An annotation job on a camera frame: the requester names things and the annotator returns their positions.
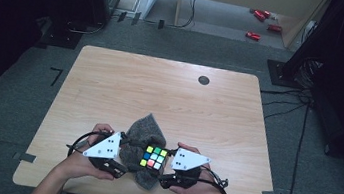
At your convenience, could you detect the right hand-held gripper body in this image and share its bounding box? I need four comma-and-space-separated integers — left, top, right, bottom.
167, 147, 213, 192

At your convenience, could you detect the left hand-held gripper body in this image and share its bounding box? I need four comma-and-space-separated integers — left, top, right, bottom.
80, 127, 123, 174

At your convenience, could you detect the grey fuzzy cloth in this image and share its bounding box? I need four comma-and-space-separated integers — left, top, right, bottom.
114, 109, 172, 192

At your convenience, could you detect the multicoloured puzzle cube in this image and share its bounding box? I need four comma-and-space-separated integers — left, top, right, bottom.
138, 144, 169, 177

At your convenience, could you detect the person's left hand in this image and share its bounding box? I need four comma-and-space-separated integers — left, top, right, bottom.
60, 118, 122, 185

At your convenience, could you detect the round dark table grommet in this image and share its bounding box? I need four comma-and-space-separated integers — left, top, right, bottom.
197, 74, 211, 87

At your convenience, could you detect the black tape corner mark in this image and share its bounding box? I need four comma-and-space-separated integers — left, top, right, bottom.
47, 66, 64, 88

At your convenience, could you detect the black stand pole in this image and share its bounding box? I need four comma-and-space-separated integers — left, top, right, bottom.
281, 0, 344, 86

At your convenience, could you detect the left hand-held gripper cable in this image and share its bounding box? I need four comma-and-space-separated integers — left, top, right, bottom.
65, 125, 113, 163

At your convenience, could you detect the hand-held gripper cable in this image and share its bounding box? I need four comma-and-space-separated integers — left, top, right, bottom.
196, 165, 232, 194
65, 125, 113, 163

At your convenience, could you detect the right hand-held gripper cable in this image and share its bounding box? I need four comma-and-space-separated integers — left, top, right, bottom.
196, 165, 232, 194

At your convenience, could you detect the long black floor cable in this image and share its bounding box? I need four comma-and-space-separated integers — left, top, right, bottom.
285, 100, 311, 194

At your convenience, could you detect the black stand base plate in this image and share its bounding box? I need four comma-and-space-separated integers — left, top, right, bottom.
263, 58, 305, 90
36, 16, 85, 53

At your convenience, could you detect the black hanging cable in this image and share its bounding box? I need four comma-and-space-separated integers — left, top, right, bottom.
155, 0, 200, 31

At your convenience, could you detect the tangled cable bundle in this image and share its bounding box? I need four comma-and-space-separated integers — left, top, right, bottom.
295, 56, 324, 92

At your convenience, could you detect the white wall socket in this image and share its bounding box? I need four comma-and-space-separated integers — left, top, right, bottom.
302, 19, 317, 39

